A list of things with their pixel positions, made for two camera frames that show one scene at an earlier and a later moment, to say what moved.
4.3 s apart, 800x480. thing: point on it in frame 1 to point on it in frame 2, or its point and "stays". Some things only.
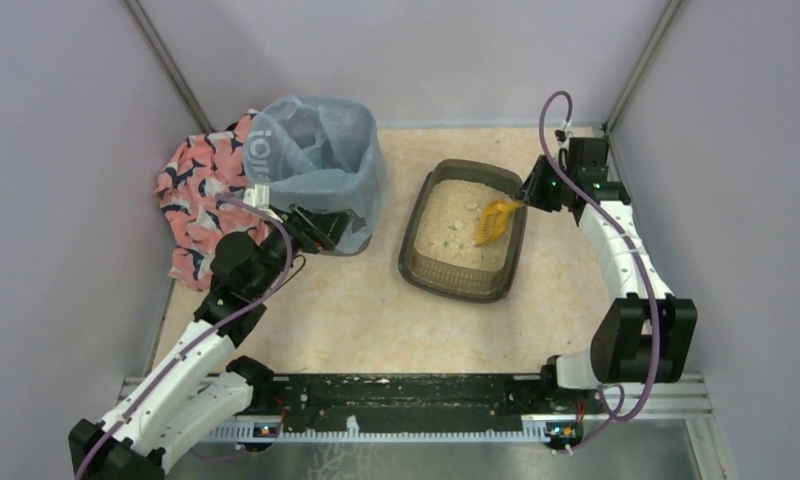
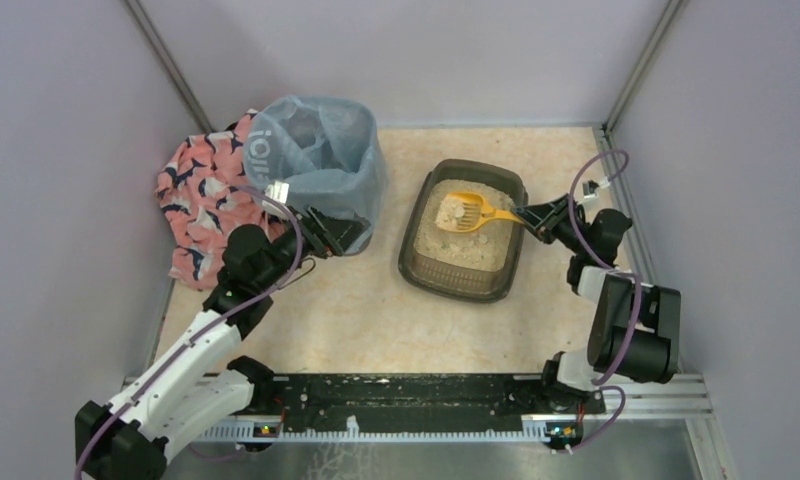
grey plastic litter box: x=439 y=251 stays
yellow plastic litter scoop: x=494 y=220 to x=477 y=209
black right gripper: x=543 y=193 to x=544 y=218
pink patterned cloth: x=188 y=183 stays
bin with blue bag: x=321 y=152 stays
